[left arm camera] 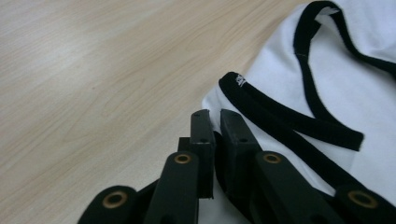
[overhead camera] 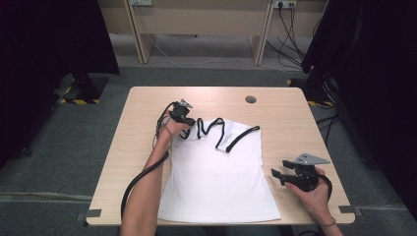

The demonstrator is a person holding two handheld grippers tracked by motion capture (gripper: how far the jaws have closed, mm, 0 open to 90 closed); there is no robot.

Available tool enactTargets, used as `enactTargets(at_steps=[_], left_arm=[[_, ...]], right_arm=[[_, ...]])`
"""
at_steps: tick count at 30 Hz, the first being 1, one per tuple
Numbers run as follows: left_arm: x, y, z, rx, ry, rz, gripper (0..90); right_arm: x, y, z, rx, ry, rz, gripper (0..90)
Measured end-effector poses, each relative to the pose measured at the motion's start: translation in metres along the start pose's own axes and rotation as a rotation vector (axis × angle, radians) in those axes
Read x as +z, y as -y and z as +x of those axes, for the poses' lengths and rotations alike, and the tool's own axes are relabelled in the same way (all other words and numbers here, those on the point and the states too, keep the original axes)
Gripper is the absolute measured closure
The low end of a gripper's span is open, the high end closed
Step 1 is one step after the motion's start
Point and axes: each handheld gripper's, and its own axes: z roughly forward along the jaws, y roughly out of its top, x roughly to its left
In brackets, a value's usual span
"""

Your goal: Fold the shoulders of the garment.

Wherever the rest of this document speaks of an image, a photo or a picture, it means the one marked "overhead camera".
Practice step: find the thin wrist band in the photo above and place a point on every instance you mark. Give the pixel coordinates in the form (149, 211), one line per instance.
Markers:
(331, 224)

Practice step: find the black stand base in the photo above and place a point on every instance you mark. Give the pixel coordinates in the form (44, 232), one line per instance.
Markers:
(87, 87)

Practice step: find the yellow black hazard tape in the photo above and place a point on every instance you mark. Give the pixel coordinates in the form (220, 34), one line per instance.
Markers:
(316, 103)
(80, 102)

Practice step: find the black curtain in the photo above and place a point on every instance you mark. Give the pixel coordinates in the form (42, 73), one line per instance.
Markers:
(377, 82)
(49, 65)

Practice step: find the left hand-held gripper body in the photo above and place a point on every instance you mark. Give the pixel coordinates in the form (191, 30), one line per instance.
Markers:
(180, 111)

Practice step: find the person's dark trousers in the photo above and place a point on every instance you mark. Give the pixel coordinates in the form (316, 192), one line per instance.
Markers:
(213, 231)

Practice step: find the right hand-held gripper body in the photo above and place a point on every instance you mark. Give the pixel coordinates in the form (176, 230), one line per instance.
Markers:
(305, 177)

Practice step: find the white tank top black trim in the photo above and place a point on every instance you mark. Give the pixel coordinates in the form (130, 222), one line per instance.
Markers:
(216, 183)

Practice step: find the beige desk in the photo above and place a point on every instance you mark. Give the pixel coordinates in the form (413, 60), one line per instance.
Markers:
(203, 19)

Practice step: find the person's right hand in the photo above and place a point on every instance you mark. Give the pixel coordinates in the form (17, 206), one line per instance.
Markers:
(314, 201)

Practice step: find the grey tape piece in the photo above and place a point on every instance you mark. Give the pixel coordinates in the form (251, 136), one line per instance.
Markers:
(346, 209)
(93, 213)

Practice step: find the person's left hand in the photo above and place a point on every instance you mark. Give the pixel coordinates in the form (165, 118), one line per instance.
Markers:
(170, 129)

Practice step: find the white wall socket with plugs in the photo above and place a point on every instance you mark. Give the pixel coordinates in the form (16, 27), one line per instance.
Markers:
(285, 3)

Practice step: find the grey round table grommet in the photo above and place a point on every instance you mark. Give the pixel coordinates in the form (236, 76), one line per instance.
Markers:
(250, 99)

